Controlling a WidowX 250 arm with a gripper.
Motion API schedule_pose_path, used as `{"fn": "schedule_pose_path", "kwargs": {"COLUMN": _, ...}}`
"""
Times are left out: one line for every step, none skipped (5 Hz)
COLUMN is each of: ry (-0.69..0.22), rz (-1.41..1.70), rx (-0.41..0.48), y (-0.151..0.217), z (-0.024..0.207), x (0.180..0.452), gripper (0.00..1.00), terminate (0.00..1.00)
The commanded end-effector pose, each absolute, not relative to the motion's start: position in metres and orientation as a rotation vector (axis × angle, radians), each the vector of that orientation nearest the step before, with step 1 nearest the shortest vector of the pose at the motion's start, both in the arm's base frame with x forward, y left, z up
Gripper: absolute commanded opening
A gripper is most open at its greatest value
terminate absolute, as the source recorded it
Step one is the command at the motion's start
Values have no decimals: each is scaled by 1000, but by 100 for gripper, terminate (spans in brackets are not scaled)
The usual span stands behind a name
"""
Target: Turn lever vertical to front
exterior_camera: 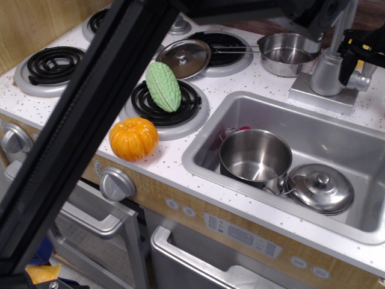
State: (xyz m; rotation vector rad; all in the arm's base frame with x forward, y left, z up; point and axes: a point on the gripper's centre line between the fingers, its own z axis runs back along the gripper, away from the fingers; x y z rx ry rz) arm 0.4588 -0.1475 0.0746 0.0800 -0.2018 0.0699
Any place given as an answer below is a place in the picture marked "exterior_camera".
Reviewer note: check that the grey control panel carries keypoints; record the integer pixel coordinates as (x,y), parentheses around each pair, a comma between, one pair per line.
(242,236)

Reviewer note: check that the orange toy pumpkin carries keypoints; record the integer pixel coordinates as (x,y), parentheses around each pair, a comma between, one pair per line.
(133,139)

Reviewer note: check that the steel pot in sink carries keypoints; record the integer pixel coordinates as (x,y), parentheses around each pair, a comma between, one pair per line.
(257,158)

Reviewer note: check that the grey oven door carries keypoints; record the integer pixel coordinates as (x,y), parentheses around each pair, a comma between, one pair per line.
(105,240)

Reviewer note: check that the pink object in sink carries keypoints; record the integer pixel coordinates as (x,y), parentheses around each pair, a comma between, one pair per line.
(244,128)

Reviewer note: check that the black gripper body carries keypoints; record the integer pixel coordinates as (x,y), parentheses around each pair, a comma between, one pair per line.
(367,46)

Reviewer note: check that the steel saucepan with handle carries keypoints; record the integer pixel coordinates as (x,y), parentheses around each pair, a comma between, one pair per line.
(287,54)

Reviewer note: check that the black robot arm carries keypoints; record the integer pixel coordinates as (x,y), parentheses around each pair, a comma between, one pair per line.
(100,87)

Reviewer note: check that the grey faucet lever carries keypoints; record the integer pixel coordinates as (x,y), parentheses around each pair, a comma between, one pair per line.
(361,77)

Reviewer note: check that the green toy bitter gourd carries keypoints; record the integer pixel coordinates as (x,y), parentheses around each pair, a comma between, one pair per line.
(163,87)

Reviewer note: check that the grey toy faucet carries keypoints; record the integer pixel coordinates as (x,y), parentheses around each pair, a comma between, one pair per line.
(322,88)

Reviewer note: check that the black burner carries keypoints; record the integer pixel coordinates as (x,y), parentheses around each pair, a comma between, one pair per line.
(180,113)
(228,56)
(91,25)
(47,73)

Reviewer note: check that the black front right burner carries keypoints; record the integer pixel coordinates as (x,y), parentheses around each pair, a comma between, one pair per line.
(180,113)

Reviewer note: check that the black front left burner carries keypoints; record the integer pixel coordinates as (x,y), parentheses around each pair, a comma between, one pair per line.
(47,73)

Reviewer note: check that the grey stove knob left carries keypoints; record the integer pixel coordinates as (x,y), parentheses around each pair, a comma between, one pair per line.
(15,139)

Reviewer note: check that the black back right burner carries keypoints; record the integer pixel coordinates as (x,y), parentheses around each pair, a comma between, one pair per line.
(228,56)

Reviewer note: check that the grey back stove knob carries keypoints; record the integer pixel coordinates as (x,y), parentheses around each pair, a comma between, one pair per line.
(180,27)

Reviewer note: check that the steel pot lid in sink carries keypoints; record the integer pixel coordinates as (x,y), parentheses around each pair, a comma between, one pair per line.
(320,188)

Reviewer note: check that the black back left burner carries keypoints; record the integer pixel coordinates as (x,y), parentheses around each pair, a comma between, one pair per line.
(91,25)

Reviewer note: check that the steel pot lid on stove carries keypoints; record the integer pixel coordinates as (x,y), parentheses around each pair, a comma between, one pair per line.
(186,58)

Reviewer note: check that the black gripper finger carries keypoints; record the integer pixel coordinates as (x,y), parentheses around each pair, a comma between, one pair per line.
(346,67)

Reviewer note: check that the grey stove knob right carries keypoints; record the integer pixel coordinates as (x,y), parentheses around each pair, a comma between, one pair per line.
(115,185)

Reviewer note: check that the grey stove knob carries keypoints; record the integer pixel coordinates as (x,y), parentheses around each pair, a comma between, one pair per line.
(115,185)
(15,139)
(180,27)

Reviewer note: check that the grey dishwasher door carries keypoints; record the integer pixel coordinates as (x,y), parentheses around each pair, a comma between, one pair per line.
(183,259)

